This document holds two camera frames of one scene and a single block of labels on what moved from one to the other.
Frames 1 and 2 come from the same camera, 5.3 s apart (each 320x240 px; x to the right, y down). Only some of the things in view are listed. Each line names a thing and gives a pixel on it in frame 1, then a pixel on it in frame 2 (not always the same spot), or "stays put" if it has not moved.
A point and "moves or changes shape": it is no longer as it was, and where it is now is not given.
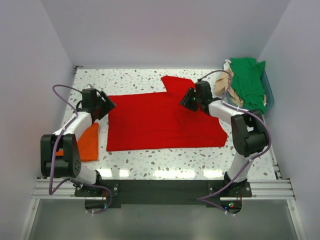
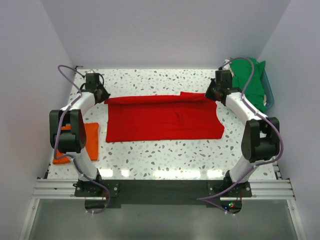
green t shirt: x=247 y=83 stays put
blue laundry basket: x=268 y=87 stays put
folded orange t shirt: x=88 y=144 stays put
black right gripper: x=186 y=102 -> x=208 y=93
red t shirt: x=158 y=120 moves or changes shape
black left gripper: x=108 y=105 -> x=106 y=95
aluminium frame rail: x=54 y=189 stays put
